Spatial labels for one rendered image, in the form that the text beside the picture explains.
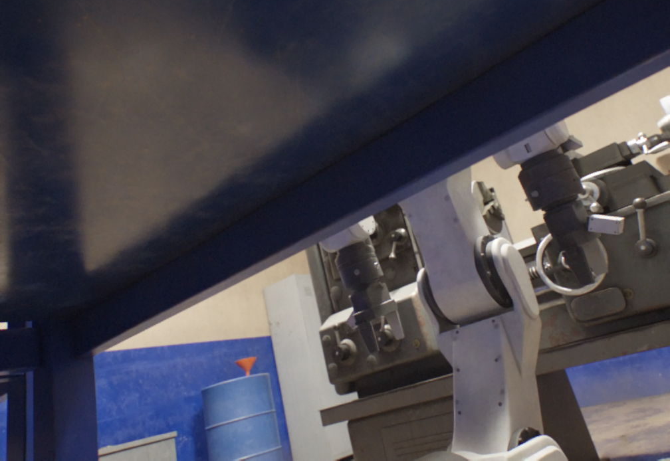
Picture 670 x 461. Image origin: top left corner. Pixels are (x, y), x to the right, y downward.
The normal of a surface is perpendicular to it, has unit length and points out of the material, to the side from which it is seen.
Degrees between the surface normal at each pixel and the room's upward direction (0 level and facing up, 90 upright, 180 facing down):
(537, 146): 102
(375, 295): 90
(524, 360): 115
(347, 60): 180
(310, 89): 180
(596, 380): 90
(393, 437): 90
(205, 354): 90
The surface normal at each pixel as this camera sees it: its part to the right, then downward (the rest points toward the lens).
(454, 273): -0.65, -0.18
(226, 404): -0.15, -0.31
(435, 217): -0.58, 0.04
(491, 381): -0.66, -0.56
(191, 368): 0.74, -0.39
